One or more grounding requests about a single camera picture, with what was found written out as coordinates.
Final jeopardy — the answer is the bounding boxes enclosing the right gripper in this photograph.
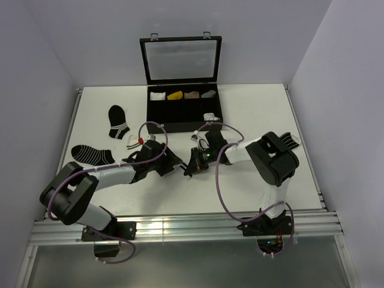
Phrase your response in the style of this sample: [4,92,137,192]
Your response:
[185,146,218,175]

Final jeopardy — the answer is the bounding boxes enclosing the white sock with black lines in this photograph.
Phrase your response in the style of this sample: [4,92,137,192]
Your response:
[203,112,220,122]

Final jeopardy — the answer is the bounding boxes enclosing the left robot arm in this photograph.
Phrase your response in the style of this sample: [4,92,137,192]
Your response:
[40,140,183,241]

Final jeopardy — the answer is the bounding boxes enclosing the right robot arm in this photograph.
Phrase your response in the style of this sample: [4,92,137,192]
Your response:
[184,131,299,237]

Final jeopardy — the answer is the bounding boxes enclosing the cream sock with black stripes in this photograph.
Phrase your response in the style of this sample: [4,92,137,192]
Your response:
[126,135,140,150]

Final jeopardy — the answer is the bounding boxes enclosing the white rolled sock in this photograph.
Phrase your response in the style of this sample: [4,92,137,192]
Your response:
[149,92,166,101]

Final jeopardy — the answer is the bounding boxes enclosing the black sock with white stripes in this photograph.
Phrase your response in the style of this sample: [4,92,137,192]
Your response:
[108,105,130,140]

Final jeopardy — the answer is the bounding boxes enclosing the yellow rolled sock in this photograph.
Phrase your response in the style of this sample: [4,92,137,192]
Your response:
[167,91,183,100]

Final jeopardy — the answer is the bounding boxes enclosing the black white horizontal striped sock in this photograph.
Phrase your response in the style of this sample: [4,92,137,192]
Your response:
[71,145,116,166]

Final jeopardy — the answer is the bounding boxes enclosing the black storage box with lid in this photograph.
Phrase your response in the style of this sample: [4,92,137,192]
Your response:
[139,32,224,134]

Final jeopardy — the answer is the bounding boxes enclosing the tan rolled sock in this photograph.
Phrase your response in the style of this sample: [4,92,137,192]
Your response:
[184,91,200,99]

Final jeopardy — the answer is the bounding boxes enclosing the grey rolled sock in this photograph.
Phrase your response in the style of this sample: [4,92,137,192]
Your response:
[200,90,216,98]

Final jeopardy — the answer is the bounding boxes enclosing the black sock white vertical stripes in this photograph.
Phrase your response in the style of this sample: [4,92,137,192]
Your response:
[280,132,301,150]

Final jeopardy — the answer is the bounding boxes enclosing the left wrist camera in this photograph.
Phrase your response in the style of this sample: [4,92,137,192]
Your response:
[137,134,156,146]

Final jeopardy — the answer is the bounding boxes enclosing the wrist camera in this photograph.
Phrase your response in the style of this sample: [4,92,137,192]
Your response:
[137,134,156,146]
[191,130,209,150]

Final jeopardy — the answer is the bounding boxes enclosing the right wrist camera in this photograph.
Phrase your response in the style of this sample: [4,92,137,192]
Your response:
[191,130,209,150]

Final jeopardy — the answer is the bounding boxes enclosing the aluminium frame rail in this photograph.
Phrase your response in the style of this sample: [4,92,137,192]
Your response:
[28,211,344,246]

